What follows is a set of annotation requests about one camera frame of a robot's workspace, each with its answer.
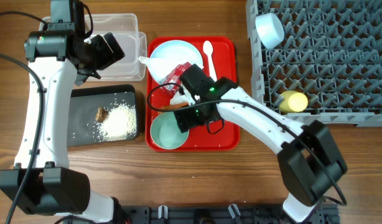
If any orange carrot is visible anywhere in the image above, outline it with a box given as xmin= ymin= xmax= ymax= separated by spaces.
xmin=158 ymin=103 xmax=189 ymax=113

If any green bowl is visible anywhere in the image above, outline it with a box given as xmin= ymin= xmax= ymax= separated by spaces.
xmin=150 ymin=112 xmax=189 ymax=150

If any red snack wrapper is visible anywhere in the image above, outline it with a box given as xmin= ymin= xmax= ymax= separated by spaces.
xmin=163 ymin=62 xmax=192 ymax=96

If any brown food scrap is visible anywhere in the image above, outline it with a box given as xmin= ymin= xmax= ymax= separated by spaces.
xmin=95 ymin=107 xmax=108 ymax=123

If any white napkin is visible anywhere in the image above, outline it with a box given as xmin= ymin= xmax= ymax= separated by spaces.
xmin=139 ymin=56 xmax=189 ymax=105

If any white plastic spoon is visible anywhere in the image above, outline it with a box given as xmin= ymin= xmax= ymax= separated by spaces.
xmin=203 ymin=40 xmax=217 ymax=81

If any light blue plate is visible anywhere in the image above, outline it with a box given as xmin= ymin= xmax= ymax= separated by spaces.
xmin=149 ymin=40 xmax=203 ymax=84

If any yellow plastic cup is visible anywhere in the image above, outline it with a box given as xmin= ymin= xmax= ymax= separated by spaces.
xmin=279 ymin=90 xmax=309 ymax=113

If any blue bowl with rice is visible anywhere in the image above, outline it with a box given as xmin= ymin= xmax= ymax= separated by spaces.
xmin=255 ymin=13 xmax=284 ymax=49

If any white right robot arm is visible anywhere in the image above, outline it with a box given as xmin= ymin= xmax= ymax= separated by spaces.
xmin=174 ymin=78 xmax=347 ymax=223

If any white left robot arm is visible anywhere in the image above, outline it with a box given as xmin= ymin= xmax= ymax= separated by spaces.
xmin=0 ymin=30 xmax=128 ymax=223

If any grey dishwasher rack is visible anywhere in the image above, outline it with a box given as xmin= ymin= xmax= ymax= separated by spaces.
xmin=246 ymin=0 xmax=382 ymax=127

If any red serving tray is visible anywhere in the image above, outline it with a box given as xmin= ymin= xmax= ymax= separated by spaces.
xmin=147 ymin=36 xmax=240 ymax=152

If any clear plastic bin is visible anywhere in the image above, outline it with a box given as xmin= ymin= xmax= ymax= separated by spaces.
xmin=35 ymin=12 xmax=147 ymax=82

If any black tray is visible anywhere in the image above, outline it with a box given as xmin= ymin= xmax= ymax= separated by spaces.
xmin=67 ymin=84 xmax=138 ymax=147

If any pile of white rice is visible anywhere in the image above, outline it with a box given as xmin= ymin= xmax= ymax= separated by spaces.
xmin=96 ymin=103 xmax=137 ymax=142

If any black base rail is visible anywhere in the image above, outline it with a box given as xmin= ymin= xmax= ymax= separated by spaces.
xmin=62 ymin=203 xmax=340 ymax=224

